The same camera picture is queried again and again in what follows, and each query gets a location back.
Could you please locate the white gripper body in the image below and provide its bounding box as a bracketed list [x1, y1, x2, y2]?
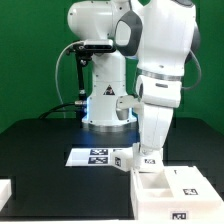
[137, 104, 173, 152]

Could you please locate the white cabinet door panel front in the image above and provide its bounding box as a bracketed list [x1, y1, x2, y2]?
[133, 143, 164, 173]

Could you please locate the white cabinet door panel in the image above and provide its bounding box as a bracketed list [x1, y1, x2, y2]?
[165, 166, 206, 198]
[133, 143, 164, 173]

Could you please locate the white cabinet body box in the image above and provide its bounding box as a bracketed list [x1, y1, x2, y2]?
[131, 169, 224, 224]

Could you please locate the white cabinet top block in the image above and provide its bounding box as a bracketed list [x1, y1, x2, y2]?
[110, 148, 133, 172]

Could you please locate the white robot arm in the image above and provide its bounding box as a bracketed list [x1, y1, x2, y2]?
[67, 0, 199, 154]

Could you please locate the white sheet with markers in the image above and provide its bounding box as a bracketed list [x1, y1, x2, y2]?
[65, 148, 120, 167]

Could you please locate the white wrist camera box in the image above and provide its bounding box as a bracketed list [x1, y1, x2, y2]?
[114, 73, 184, 121]

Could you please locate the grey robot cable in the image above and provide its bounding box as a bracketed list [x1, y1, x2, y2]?
[181, 49, 203, 92]

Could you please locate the black base cable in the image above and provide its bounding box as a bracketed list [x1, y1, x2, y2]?
[38, 101, 88, 120]

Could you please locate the black camera on stand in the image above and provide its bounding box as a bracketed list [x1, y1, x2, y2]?
[66, 39, 116, 101]

